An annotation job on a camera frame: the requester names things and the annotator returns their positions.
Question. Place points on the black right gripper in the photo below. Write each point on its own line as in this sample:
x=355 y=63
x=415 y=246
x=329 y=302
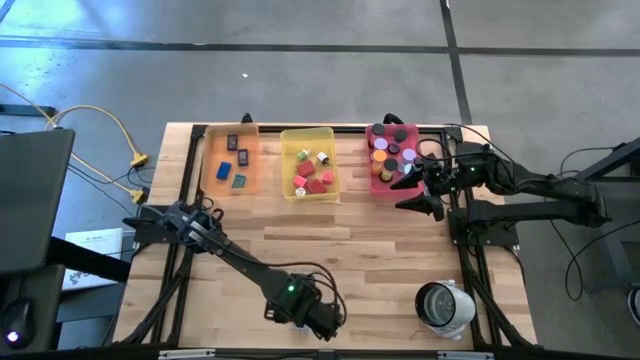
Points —
x=455 y=170

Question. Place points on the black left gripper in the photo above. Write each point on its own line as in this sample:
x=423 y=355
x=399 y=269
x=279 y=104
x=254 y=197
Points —
x=322 y=315

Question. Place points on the black sand timer yellow sand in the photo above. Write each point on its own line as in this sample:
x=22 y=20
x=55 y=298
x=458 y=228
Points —
x=391 y=164

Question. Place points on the orange sand timer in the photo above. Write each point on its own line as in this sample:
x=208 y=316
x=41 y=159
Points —
x=380 y=156

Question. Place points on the black sand timer red sand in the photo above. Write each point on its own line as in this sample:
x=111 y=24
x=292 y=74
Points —
x=378 y=129

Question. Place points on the small pink charger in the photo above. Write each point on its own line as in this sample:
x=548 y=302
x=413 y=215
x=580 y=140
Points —
x=327 y=177

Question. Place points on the large red USB charger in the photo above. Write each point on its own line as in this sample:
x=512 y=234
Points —
x=306 y=168
x=316 y=187

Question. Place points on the small white charger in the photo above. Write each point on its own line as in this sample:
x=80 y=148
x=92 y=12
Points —
x=322 y=157

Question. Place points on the small red cube charger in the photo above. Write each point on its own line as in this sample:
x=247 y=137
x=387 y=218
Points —
x=300 y=180

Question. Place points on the green and white charger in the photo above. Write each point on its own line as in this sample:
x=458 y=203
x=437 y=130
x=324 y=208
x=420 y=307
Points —
x=303 y=154

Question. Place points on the teal mini digital clock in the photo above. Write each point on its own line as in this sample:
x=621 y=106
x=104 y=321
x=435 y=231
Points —
x=239 y=181

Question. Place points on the blue mini digital clock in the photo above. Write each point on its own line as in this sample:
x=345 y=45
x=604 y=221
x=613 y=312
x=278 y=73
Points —
x=223 y=170

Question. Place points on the black mini digital clock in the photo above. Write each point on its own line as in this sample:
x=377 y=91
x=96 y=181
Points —
x=232 y=142
x=242 y=157

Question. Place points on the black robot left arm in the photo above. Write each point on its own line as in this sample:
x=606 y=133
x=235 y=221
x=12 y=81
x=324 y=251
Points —
x=240 y=260

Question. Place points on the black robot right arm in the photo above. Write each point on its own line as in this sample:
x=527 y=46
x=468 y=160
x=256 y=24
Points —
x=540 y=185

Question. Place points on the pink translucent plastic bin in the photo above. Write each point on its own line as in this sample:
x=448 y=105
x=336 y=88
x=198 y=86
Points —
x=400 y=192

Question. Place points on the yellow translucent plastic bin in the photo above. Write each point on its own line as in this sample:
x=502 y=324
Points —
x=325 y=140

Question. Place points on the orange translucent plastic bin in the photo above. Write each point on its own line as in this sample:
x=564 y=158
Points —
x=215 y=150

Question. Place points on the dark metal stand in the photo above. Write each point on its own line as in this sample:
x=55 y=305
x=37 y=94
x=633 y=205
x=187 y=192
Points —
x=620 y=250

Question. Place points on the white booklet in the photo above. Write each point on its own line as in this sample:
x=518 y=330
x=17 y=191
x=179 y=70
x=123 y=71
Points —
x=95 y=245

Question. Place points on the black side desk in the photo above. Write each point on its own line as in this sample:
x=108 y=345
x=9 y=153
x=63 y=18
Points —
x=90 y=260

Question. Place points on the person's foot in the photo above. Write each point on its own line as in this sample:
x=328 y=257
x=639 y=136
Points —
x=635 y=305

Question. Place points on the black computer mouse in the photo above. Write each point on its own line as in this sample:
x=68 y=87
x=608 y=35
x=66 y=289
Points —
x=17 y=322

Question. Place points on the black side monitor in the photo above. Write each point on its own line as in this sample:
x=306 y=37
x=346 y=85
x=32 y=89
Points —
x=35 y=200

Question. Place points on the black floor bar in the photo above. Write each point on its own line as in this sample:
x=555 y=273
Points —
x=30 y=110

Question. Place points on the black aluminium table frame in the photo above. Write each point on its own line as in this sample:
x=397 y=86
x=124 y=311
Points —
x=347 y=129

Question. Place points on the silver frame bracket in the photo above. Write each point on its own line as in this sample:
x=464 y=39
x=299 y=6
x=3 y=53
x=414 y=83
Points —
x=465 y=355
x=187 y=354

